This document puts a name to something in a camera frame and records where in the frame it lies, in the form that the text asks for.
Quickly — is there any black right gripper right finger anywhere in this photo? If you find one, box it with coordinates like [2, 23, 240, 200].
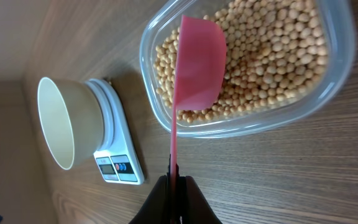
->
[178, 176, 222, 224]

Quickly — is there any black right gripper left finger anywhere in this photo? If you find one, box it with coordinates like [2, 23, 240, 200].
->
[129, 175, 170, 224]

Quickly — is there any pink plastic measuring scoop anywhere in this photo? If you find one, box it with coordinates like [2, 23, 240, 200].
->
[169, 14, 228, 187]

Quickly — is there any white digital kitchen scale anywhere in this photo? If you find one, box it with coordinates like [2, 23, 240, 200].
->
[86, 79, 145, 185]

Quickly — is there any white bowl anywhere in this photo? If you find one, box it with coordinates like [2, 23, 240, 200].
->
[37, 77, 104, 170]

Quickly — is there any clear plastic container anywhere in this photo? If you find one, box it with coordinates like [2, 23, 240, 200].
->
[140, 1, 356, 138]

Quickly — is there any soybeans pile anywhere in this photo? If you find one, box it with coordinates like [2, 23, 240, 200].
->
[152, 0, 329, 124]

